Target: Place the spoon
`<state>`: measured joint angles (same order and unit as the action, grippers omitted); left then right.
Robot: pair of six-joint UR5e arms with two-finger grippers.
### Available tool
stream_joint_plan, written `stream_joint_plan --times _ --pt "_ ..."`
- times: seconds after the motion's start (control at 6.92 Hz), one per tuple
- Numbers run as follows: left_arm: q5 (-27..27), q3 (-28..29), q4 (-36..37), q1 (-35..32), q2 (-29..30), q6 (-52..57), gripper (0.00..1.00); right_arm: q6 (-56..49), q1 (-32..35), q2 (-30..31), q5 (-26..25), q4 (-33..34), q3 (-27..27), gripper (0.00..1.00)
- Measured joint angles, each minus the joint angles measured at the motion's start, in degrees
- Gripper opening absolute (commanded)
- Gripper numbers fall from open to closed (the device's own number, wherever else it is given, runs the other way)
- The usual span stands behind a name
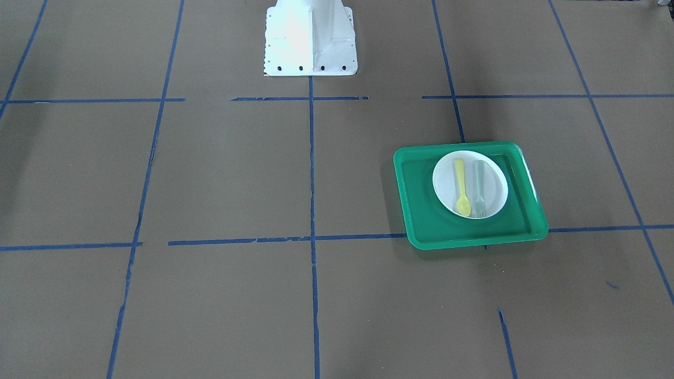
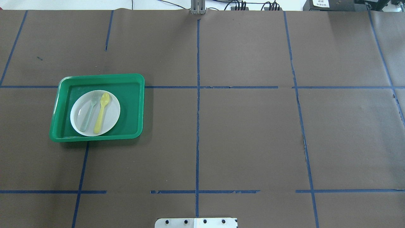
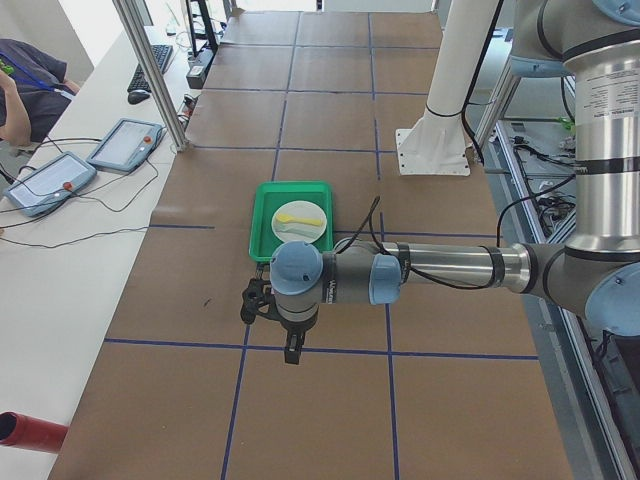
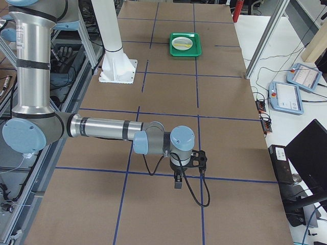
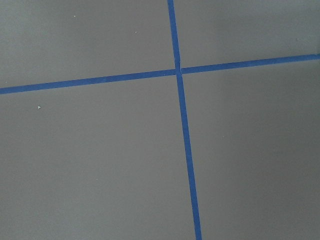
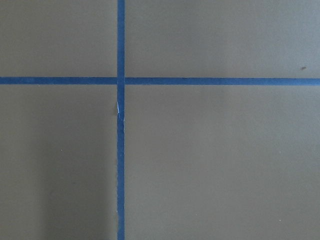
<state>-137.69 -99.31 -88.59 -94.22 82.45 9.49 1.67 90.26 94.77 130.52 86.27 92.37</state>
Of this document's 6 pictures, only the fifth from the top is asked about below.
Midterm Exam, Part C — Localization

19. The crossing blue tape line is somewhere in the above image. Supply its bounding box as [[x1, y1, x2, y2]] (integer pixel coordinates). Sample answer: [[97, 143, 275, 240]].
[[0, 53, 320, 95]]

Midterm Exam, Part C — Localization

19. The long blue tape line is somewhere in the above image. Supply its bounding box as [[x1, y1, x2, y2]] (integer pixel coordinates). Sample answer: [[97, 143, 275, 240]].
[[167, 0, 202, 240]]

